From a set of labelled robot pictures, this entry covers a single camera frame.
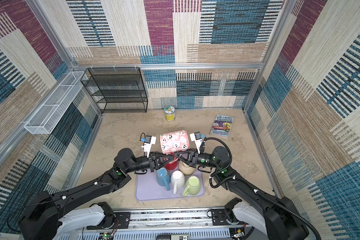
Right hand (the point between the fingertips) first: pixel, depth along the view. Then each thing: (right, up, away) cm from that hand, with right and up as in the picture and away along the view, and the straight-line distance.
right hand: (174, 158), depth 66 cm
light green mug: (+9, -16, +8) cm, 20 cm away
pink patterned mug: (0, +8, -5) cm, 9 cm away
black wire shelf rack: (-43, +40, +42) cm, 72 cm away
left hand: (-1, 0, -1) cm, 2 cm away
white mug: (+1, -13, +10) cm, 17 cm away
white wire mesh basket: (-61, +17, +5) cm, 64 cm away
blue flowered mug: (-7, -13, +11) cm, 18 cm away
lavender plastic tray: (-16, -20, +17) cm, 31 cm away
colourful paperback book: (+31, +14, +42) cm, 54 cm away
